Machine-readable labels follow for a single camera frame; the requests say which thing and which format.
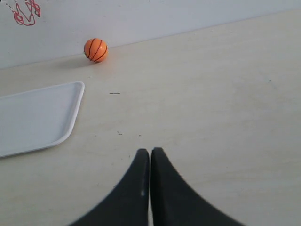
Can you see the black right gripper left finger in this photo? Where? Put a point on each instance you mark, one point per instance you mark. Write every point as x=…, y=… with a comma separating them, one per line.
x=128, y=203

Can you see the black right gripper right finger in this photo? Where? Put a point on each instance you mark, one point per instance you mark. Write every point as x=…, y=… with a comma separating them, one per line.
x=175, y=203

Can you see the small orange basketball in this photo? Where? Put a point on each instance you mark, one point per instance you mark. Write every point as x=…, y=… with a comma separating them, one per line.
x=96, y=50

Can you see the white plastic tray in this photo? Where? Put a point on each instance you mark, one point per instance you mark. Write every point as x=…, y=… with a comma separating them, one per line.
x=38, y=119

